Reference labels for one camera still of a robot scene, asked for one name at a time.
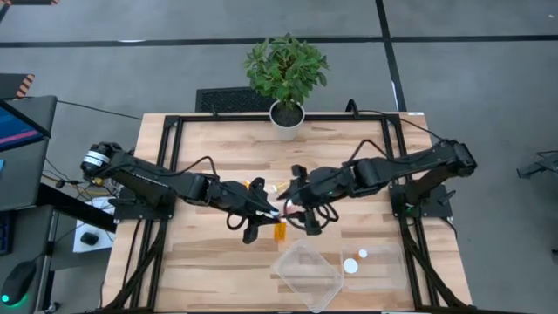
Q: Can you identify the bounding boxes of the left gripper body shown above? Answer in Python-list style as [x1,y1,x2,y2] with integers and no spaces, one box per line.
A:
[208,176,268,244]

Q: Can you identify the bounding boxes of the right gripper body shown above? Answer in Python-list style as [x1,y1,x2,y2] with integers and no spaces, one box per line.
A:
[290,164,354,236]

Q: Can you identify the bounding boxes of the clear plastic bin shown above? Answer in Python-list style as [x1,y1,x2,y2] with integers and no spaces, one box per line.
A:
[339,242,409,292]
[270,239,346,314]

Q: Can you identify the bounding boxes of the white plant pot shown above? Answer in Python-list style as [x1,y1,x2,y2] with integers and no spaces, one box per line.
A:
[269,99,306,142]

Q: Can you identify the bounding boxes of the black floor mat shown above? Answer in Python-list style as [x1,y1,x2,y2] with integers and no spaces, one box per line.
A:
[194,86,276,113]

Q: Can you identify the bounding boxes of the green leafy plant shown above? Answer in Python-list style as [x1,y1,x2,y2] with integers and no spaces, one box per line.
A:
[242,32,330,110]

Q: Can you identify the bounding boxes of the white paper sheet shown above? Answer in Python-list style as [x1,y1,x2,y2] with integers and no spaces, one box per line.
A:
[72,195,118,254]

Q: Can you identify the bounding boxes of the grey desk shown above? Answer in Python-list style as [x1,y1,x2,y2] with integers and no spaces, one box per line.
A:
[0,94,58,213]

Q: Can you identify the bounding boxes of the black floor stand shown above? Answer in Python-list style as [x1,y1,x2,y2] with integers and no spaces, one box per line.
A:
[516,150,558,180]

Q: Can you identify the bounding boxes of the computer screen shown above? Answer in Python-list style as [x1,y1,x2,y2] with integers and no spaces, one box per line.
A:
[0,99,50,153]

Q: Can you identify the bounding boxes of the black keyboard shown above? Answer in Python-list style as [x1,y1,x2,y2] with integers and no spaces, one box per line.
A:
[0,211,12,256]

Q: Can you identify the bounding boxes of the black computer mouse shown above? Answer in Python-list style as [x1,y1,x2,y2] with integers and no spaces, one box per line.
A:
[0,260,38,307]

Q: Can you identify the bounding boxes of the hazard-striped mat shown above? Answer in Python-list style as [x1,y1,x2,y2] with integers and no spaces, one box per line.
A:
[0,72,36,99]
[0,0,60,6]

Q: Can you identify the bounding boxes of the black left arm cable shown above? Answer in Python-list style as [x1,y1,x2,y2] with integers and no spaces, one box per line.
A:
[172,155,249,231]

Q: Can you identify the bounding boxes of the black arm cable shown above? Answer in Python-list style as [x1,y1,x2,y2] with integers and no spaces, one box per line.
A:
[172,155,249,231]
[282,139,393,233]

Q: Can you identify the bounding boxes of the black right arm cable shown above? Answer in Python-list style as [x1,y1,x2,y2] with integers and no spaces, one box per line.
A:
[282,139,393,233]

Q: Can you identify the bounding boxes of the black aluminium table frame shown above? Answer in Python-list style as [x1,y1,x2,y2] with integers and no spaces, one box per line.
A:
[86,112,493,314]

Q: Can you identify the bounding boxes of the black power cable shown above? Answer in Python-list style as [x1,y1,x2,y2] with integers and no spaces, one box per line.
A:
[345,98,448,143]

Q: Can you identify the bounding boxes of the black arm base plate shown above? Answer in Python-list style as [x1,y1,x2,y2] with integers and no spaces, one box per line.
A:
[389,182,454,219]
[113,186,176,222]

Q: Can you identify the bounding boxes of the yellow cable bundle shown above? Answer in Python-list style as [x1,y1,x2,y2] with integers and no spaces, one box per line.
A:
[41,173,115,197]

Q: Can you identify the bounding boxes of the black floor cable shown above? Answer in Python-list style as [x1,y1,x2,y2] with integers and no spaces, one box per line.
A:
[56,99,144,121]

